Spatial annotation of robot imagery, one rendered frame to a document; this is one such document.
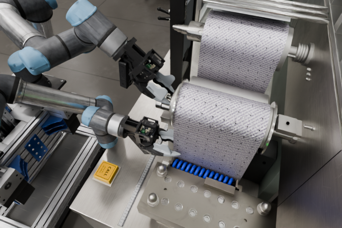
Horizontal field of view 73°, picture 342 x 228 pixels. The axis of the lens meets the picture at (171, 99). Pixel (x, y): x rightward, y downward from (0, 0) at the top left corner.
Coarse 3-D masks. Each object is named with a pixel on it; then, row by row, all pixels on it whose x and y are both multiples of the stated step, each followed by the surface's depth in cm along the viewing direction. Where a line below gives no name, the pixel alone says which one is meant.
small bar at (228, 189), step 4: (208, 180) 73; (212, 180) 73; (216, 180) 73; (204, 184) 73; (208, 184) 72; (212, 184) 72; (216, 184) 72; (220, 184) 72; (224, 184) 72; (212, 188) 73; (216, 188) 72; (220, 188) 72; (224, 188) 72; (228, 188) 72; (232, 188) 72; (224, 192) 72; (228, 192) 71; (232, 192) 71
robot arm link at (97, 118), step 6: (90, 108) 80; (96, 108) 80; (84, 114) 79; (90, 114) 78; (96, 114) 78; (102, 114) 78; (108, 114) 78; (114, 114) 79; (84, 120) 79; (90, 120) 78; (96, 120) 78; (102, 120) 77; (108, 120) 77; (90, 126) 80; (96, 126) 78; (102, 126) 77; (96, 132) 82; (102, 132) 81
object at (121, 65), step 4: (120, 60) 64; (120, 64) 64; (124, 64) 64; (128, 64) 65; (120, 68) 66; (124, 68) 65; (128, 68) 66; (120, 72) 67; (124, 72) 66; (128, 72) 68; (120, 76) 68; (124, 76) 68; (128, 76) 69; (120, 80) 70; (124, 80) 69; (128, 80) 70; (132, 80) 73; (120, 84) 72; (124, 84) 71; (128, 84) 72
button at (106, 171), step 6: (102, 162) 91; (108, 162) 91; (102, 168) 89; (108, 168) 89; (114, 168) 89; (96, 174) 87; (102, 174) 87; (108, 174) 87; (114, 174) 88; (102, 180) 87; (108, 180) 86
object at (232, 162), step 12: (180, 132) 68; (180, 144) 73; (192, 144) 70; (204, 144) 68; (216, 144) 65; (180, 156) 79; (192, 156) 76; (204, 156) 73; (216, 156) 70; (228, 156) 68; (240, 156) 65; (252, 156) 63; (216, 168) 76; (228, 168) 73; (240, 168) 70
